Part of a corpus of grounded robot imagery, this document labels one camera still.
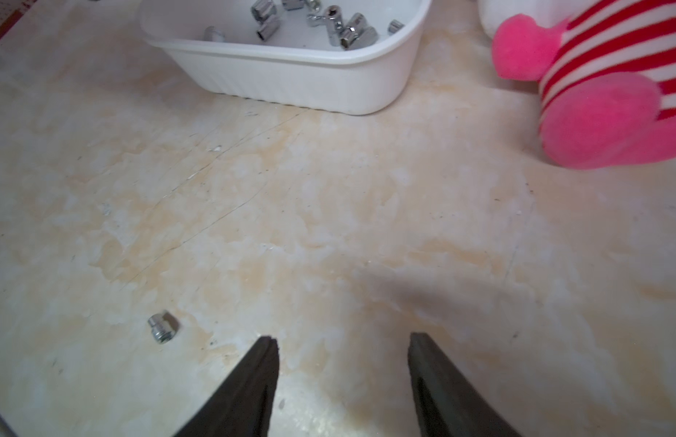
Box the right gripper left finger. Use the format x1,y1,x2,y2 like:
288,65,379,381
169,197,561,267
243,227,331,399
176,336,280,437

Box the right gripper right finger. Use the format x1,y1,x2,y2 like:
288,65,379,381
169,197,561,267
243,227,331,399
407,332,520,437

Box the long chrome deep socket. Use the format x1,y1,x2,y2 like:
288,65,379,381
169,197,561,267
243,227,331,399
340,27,379,51

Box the wide chrome socket front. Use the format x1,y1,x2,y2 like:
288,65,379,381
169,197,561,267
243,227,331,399
387,19,404,35

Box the slim chrome socket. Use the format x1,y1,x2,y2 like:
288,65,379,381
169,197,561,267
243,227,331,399
256,16,281,42

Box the short wide chrome socket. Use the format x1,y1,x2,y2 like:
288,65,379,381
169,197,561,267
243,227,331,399
250,0,277,24

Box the small chrome socket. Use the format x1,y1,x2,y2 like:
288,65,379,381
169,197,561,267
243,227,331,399
304,0,321,13

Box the large chrome socket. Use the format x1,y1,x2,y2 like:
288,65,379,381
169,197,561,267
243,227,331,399
203,25,226,43

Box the small hex socket on table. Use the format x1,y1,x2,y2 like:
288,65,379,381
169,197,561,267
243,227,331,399
147,311,178,344

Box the white plastic storage box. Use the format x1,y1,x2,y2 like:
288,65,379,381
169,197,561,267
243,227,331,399
137,1,431,116

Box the pink white plush doll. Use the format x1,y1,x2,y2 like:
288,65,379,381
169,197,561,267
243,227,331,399
492,1,676,169

